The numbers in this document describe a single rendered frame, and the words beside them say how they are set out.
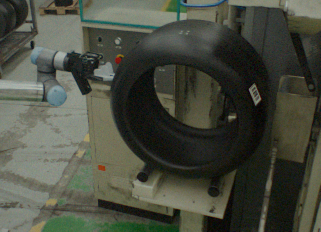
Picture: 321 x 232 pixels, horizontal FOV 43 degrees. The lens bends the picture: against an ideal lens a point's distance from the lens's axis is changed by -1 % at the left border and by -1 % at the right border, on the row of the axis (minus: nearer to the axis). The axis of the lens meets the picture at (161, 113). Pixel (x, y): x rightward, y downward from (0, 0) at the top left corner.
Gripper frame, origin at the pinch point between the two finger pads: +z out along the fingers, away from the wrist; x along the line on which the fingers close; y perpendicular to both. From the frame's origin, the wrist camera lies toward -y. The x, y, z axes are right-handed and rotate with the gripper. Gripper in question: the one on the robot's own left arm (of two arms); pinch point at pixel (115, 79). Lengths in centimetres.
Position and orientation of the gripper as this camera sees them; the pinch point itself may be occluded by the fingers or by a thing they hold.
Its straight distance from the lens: 157.9
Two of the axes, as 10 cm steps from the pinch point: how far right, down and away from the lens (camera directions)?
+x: 3.1, -4.5, 8.3
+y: 1.0, -8.6, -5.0
